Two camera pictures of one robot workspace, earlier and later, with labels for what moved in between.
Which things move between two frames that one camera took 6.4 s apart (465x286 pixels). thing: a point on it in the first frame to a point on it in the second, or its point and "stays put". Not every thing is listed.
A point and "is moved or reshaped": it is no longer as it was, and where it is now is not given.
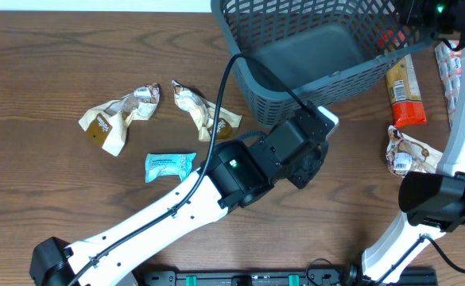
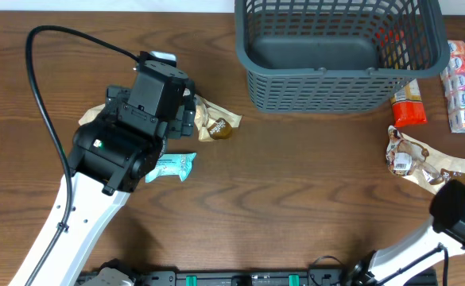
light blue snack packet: x=168 y=164 stays put
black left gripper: x=303 y=180 to x=185 y=117
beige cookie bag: x=406 y=153 stays put
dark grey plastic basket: x=319 y=49 is moved or reshaped
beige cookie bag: x=204 y=114 stays put
